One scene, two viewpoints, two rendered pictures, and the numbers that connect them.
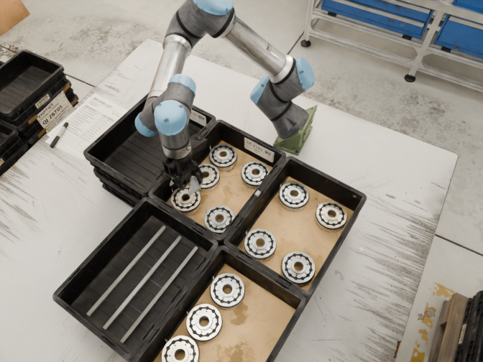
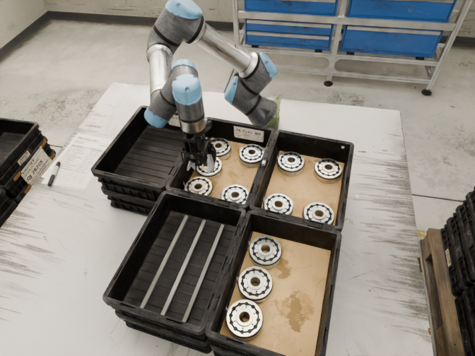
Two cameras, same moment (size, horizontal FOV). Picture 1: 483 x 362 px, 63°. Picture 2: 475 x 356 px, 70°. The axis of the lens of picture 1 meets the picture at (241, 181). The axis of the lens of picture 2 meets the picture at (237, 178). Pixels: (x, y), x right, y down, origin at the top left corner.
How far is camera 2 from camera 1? 0.33 m
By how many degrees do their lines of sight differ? 11
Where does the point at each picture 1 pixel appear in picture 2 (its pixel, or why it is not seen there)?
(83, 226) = (102, 244)
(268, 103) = (242, 98)
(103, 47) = (63, 114)
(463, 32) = (360, 37)
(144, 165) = (149, 172)
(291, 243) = (303, 200)
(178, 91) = (185, 70)
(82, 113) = (71, 152)
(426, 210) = (394, 154)
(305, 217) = (306, 177)
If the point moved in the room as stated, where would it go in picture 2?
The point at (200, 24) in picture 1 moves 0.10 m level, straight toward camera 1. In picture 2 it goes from (177, 30) to (186, 43)
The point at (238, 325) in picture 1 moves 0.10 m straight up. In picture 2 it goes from (285, 277) to (288, 263)
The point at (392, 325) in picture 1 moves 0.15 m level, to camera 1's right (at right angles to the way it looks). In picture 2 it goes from (407, 247) to (442, 236)
